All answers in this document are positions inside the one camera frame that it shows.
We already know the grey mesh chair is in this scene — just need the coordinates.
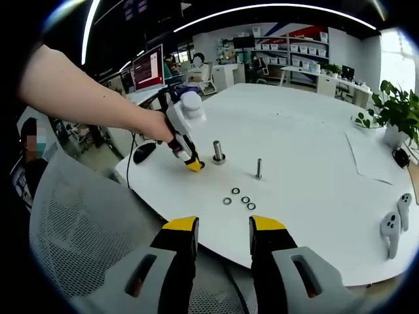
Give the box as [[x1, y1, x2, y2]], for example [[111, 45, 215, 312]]
[[28, 152, 259, 314]]

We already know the curved ceiling light strip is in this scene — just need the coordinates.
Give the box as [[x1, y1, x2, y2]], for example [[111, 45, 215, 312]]
[[81, 0, 101, 65], [173, 3, 377, 33]]

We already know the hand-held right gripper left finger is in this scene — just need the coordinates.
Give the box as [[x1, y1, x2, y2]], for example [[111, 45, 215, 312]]
[[73, 215, 200, 314]]

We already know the black computer mouse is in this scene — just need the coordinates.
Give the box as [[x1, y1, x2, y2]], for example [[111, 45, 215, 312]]
[[132, 143, 157, 164]]

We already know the white office chair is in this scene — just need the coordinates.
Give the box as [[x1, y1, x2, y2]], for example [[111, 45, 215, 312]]
[[199, 63, 217, 96]]

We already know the black mouse cable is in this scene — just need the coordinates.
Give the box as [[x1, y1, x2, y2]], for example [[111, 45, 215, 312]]
[[126, 130, 137, 190]]

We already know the white standing desk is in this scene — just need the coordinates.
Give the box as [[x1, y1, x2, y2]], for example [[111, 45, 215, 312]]
[[126, 85, 170, 107]]

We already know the potted green plant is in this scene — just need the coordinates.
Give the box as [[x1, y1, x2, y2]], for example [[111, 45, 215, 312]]
[[368, 80, 419, 148]]

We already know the white paper sheet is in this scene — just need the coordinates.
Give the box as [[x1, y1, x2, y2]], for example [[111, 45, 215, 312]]
[[345, 129, 410, 186]]

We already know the large threaded steel stud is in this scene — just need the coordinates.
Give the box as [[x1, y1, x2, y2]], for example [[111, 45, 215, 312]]
[[212, 140, 227, 166]]

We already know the black power adapter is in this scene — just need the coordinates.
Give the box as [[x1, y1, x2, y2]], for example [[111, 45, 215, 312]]
[[392, 147, 410, 168]]

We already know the person's left hand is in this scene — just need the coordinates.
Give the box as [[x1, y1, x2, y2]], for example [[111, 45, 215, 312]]
[[139, 109, 173, 146]]

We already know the shelving with white bins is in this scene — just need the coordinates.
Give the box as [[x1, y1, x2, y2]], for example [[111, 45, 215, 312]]
[[253, 27, 330, 79]]

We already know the leaf patterned plate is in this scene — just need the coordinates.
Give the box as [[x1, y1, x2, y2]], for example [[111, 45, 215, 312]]
[[350, 111, 380, 129]]

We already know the computer monitor with red screen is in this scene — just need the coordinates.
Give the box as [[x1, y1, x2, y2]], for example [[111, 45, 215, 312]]
[[132, 44, 164, 94]]

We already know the white cabinet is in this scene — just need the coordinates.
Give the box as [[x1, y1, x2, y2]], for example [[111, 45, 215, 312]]
[[212, 63, 246, 92]]

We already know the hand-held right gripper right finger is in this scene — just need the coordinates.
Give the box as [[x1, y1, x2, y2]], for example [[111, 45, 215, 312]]
[[248, 215, 364, 314]]

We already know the grey handheld controller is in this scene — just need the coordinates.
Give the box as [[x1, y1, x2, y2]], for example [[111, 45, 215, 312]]
[[397, 193, 412, 232], [380, 211, 401, 259]]

